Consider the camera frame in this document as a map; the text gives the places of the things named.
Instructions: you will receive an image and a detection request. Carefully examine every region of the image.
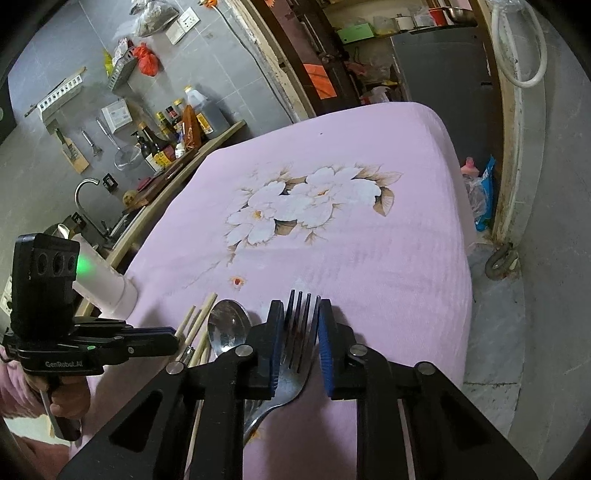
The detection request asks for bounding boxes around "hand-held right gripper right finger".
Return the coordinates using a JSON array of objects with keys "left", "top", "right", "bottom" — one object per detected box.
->
[{"left": 318, "top": 298, "right": 540, "bottom": 480}]

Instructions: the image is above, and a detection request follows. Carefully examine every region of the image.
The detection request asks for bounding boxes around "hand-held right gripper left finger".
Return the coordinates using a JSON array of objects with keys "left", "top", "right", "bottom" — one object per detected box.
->
[{"left": 58, "top": 299, "right": 286, "bottom": 480}]

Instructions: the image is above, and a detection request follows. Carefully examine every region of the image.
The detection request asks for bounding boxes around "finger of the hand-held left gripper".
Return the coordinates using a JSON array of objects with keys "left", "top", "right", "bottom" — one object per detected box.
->
[
  {"left": 130, "top": 324, "right": 179, "bottom": 343},
  {"left": 129, "top": 342, "right": 180, "bottom": 359}
]

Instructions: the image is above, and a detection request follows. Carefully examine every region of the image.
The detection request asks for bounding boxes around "metal fork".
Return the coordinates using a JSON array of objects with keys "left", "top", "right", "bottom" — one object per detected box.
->
[{"left": 242, "top": 290, "right": 322, "bottom": 446}]

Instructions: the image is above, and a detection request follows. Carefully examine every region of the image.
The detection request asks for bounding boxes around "wooden chopstick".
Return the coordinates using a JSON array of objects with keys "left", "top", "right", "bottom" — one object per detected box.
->
[
  {"left": 174, "top": 306, "right": 197, "bottom": 339},
  {"left": 190, "top": 340, "right": 211, "bottom": 368},
  {"left": 184, "top": 293, "right": 218, "bottom": 348}
]

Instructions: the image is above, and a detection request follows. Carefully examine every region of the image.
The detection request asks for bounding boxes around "metal spoon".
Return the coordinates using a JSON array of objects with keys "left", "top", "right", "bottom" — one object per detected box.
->
[{"left": 207, "top": 299, "right": 253, "bottom": 359}]

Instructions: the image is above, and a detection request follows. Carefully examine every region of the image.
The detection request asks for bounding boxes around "white utensil holder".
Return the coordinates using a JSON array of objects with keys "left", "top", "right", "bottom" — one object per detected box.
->
[{"left": 72, "top": 233, "right": 139, "bottom": 315}]

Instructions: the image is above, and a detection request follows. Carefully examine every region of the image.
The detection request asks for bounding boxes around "person's left hand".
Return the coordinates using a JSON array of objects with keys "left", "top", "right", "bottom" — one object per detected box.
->
[{"left": 47, "top": 376, "right": 90, "bottom": 422}]

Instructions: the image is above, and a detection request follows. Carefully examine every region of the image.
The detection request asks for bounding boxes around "pink floral tablecloth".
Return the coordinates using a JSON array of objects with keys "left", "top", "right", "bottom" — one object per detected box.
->
[{"left": 81, "top": 102, "right": 479, "bottom": 480}]

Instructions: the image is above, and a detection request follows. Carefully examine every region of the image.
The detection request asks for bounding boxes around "metal faucet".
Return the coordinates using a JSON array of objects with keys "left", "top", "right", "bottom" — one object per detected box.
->
[{"left": 75, "top": 178, "right": 115, "bottom": 241}]

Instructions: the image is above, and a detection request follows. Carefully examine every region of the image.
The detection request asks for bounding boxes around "wooden knife block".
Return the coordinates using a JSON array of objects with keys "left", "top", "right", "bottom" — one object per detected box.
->
[{"left": 54, "top": 126, "right": 91, "bottom": 175}]

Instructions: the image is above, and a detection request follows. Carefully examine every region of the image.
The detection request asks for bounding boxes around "wooden cutting board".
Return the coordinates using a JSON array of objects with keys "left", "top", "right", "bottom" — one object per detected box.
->
[{"left": 133, "top": 151, "right": 207, "bottom": 207}]

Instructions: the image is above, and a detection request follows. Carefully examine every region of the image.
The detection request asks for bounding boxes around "metal peeler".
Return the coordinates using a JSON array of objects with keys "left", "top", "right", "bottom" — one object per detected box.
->
[{"left": 80, "top": 128, "right": 103, "bottom": 159}]

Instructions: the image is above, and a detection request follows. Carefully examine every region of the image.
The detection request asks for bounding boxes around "metal mesh strainer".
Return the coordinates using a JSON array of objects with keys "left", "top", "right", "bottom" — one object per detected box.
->
[{"left": 95, "top": 117, "right": 142, "bottom": 171}]

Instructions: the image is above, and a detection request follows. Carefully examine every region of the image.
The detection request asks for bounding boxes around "dark pump sauce bottle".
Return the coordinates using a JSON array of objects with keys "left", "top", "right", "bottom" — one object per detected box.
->
[{"left": 131, "top": 122, "right": 161, "bottom": 174}]

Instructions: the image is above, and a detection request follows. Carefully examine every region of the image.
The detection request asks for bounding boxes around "yellow cap sauce bottle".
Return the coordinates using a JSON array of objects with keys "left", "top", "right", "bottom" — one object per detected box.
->
[{"left": 156, "top": 112, "right": 176, "bottom": 142}]

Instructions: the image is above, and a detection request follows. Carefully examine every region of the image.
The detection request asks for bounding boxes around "orange brown sauce pouch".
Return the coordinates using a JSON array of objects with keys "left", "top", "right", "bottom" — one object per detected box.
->
[{"left": 180, "top": 104, "right": 203, "bottom": 150}]

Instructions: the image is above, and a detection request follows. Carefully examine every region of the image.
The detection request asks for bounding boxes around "blue plastic bag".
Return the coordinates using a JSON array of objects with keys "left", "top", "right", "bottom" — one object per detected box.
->
[{"left": 468, "top": 155, "right": 498, "bottom": 232}]

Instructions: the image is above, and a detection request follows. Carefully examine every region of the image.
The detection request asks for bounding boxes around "large dark oil jug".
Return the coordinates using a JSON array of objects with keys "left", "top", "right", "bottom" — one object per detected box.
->
[{"left": 184, "top": 86, "right": 230, "bottom": 140}]

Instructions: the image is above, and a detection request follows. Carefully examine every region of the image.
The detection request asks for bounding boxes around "red plastic bag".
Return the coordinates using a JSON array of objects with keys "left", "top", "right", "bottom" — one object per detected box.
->
[{"left": 132, "top": 42, "right": 160, "bottom": 77}]

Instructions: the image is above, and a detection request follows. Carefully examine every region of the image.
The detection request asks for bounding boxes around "clear bag of dried goods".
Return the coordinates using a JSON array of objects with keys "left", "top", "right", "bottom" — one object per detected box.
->
[{"left": 129, "top": 0, "right": 180, "bottom": 38}]

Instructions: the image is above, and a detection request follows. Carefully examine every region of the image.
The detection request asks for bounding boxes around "grey refrigerator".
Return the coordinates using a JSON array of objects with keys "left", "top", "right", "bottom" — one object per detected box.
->
[{"left": 391, "top": 23, "right": 502, "bottom": 168}]

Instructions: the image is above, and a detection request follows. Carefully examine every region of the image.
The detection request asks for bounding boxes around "green box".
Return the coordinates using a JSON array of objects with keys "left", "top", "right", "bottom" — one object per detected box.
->
[{"left": 337, "top": 23, "right": 376, "bottom": 44}]

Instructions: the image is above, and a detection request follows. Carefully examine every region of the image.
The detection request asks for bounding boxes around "metal bowl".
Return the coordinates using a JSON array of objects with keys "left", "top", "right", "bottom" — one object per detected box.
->
[{"left": 436, "top": 6, "right": 479, "bottom": 27}]

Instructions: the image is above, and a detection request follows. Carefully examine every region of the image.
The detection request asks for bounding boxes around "white wall box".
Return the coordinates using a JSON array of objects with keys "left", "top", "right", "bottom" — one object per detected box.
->
[{"left": 101, "top": 99, "right": 133, "bottom": 135}]

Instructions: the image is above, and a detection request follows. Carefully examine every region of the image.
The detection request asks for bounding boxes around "white wall rack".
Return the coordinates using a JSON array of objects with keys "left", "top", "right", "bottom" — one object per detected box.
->
[{"left": 25, "top": 67, "right": 88, "bottom": 123}]

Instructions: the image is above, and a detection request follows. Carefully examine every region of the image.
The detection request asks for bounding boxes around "grey wall basket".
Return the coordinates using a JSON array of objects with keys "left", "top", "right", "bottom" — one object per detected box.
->
[{"left": 106, "top": 48, "right": 140, "bottom": 91}]

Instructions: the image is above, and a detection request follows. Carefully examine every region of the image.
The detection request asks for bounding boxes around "white wall socket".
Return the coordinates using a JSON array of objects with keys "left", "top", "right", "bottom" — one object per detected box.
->
[{"left": 165, "top": 11, "right": 201, "bottom": 45}]

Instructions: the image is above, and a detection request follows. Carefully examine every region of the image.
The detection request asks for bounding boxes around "white hose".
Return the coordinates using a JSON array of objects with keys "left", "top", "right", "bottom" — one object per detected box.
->
[{"left": 488, "top": 0, "right": 549, "bottom": 89}]

